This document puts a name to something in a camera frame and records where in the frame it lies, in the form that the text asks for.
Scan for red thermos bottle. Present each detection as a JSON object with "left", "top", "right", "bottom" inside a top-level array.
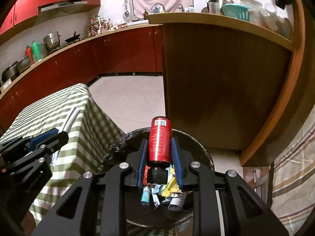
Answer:
[{"left": 25, "top": 45, "right": 35, "bottom": 65}]

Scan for chrome sink faucet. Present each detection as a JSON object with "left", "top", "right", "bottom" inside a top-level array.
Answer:
[{"left": 151, "top": 3, "right": 166, "bottom": 14}]

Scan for striped fabric chair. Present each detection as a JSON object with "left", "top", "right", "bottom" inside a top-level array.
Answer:
[{"left": 242, "top": 108, "right": 315, "bottom": 236}]

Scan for steel kettle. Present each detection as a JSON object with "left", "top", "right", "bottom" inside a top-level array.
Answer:
[{"left": 207, "top": 0, "right": 228, "bottom": 15}]

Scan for grey pressure cooker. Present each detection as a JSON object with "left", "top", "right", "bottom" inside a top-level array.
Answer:
[{"left": 2, "top": 61, "right": 20, "bottom": 84}]

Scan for brown wooden counter unit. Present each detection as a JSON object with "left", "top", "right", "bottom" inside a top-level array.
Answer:
[{"left": 149, "top": 0, "right": 312, "bottom": 166}]

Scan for green thermos jug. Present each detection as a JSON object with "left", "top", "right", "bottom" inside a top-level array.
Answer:
[{"left": 31, "top": 40, "right": 42, "bottom": 62}]

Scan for red lower kitchen cabinets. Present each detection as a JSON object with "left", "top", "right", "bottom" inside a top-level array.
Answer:
[{"left": 1, "top": 25, "right": 163, "bottom": 133}]

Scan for black wok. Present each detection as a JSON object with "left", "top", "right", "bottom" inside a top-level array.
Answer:
[{"left": 65, "top": 32, "right": 80, "bottom": 44}]

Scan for dark cooking pot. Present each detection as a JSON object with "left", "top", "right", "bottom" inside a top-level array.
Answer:
[{"left": 17, "top": 56, "right": 32, "bottom": 74}]

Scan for black bin with bag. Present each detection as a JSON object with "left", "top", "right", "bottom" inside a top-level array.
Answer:
[{"left": 97, "top": 127, "right": 215, "bottom": 229}]

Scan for brown glass bottle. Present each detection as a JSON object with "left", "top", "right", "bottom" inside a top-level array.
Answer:
[{"left": 143, "top": 10, "right": 148, "bottom": 20}]

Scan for red spray can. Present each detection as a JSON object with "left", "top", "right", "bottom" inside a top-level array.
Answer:
[{"left": 147, "top": 116, "right": 172, "bottom": 185}]

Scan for yellow snack wrapper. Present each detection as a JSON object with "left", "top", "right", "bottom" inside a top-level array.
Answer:
[{"left": 160, "top": 166, "right": 182, "bottom": 197}]

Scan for light blue tube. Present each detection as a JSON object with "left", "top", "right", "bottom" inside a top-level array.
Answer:
[{"left": 140, "top": 186, "right": 151, "bottom": 206}]

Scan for range hood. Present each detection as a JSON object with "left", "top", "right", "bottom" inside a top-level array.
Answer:
[{"left": 34, "top": 1, "right": 94, "bottom": 25}]

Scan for white stick pen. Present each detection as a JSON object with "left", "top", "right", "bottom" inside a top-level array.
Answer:
[{"left": 51, "top": 106, "right": 80, "bottom": 167}]

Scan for green white checkered tablecloth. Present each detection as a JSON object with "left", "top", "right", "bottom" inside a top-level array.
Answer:
[{"left": 0, "top": 83, "right": 178, "bottom": 236}]

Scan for teal plastic basket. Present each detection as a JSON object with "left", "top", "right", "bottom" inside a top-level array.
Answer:
[{"left": 221, "top": 3, "right": 250, "bottom": 22}]

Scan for spice rack with jars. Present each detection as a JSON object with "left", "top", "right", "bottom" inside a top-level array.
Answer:
[{"left": 86, "top": 15, "right": 111, "bottom": 38}]

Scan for steel stock pot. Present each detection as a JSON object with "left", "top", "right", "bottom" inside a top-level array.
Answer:
[{"left": 41, "top": 31, "right": 60, "bottom": 54}]

